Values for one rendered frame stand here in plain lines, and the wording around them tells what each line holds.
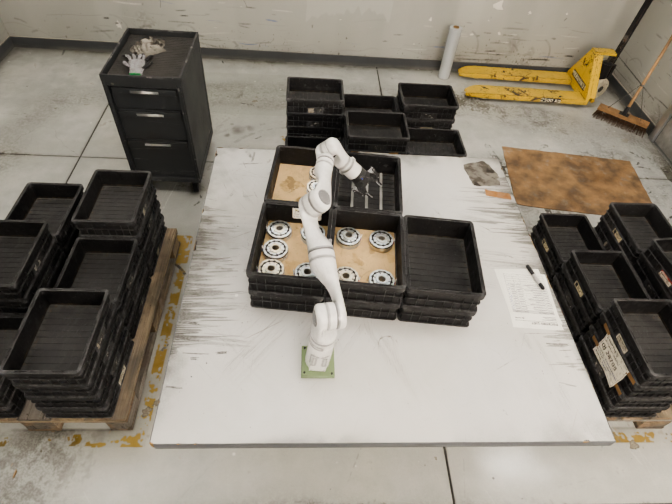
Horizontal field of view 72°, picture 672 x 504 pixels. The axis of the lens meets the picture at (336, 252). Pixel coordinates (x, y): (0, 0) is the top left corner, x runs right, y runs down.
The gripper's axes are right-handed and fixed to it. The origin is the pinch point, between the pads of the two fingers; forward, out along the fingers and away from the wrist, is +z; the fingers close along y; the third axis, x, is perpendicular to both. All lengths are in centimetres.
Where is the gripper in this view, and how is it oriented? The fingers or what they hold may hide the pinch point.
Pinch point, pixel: (374, 189)
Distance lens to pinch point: 208.9
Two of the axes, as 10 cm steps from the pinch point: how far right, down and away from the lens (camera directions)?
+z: 6.5, 4.5, 6.2
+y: 6.6, -7.4, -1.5
